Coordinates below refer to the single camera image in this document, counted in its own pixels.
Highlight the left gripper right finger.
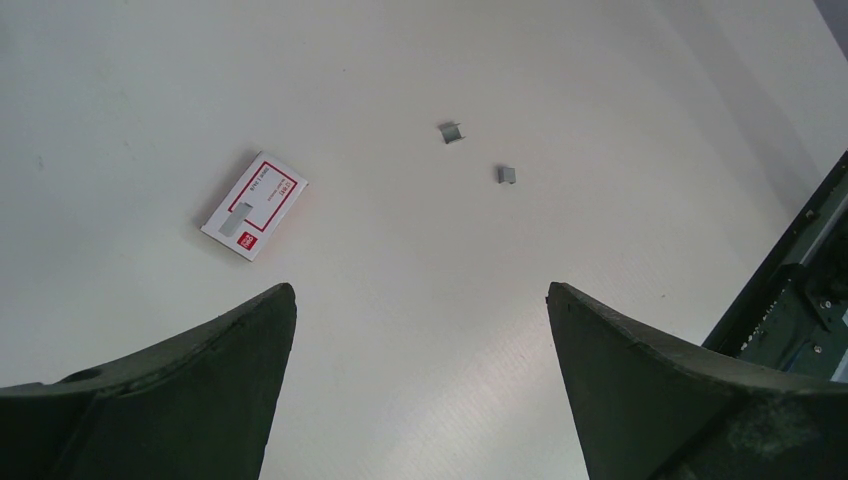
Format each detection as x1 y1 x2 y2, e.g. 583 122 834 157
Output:
546 282 847 479

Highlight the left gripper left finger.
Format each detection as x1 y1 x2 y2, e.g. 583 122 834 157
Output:
1 283 297 479

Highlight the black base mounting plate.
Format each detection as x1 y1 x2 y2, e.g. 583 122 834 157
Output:
703 156 847 383

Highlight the red white staple box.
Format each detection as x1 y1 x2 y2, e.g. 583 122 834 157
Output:
200 151 309 261

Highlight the small loose staple piece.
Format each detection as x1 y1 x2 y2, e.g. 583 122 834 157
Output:
497 165 517 185

